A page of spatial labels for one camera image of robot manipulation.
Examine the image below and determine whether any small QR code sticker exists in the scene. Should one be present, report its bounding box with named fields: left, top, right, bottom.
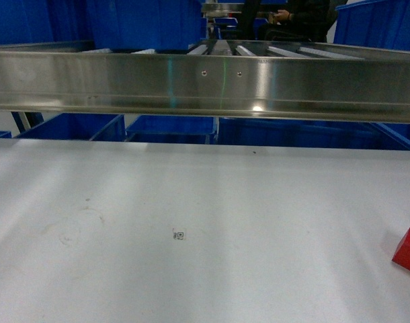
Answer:
left=173, top=230, right=186, bottom=241

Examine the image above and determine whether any large blue bin upper left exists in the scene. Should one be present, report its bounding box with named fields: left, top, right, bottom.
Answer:
left=87, top=1, right=202, bottom=50

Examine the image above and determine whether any seated person in black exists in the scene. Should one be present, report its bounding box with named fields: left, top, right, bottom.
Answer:
left=257, top=0, right=330, bottom=42

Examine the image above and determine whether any blue bin upper right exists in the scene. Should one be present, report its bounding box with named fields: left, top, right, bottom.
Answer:
left=333, top=0, right=410, bottom=51

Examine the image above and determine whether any blue bin under rail right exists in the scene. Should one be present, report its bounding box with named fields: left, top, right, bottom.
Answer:
left=217, top=118, right=410, bottom=151

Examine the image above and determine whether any blue bin under rail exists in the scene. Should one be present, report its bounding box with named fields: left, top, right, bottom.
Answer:
left=217, top=118, right=410, bottom=151
left=126, top=115, right=217, bottom=144
left=16, top=113, right=126, bottom=142

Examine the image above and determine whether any blue bin under rail middle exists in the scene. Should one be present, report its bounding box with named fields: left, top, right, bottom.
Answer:
left=126, top=115, right=217, bottom=144

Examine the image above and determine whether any stainless steel shelf rail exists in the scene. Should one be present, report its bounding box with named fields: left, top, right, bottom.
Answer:
left=0, top=40, right=410, bottom=124

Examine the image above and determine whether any blue bin under rail left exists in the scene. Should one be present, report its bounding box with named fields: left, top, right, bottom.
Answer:
left=16, top=113, right=126, bottom=142

